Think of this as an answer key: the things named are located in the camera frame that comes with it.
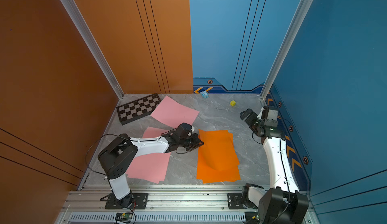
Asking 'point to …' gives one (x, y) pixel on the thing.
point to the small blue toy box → (204, 94)
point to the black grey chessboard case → (135, 110)
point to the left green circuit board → (124, 218)
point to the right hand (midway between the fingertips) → (246, 117)
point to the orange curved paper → (218, 150)
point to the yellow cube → (233, 103)
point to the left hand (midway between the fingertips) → (206, 141)
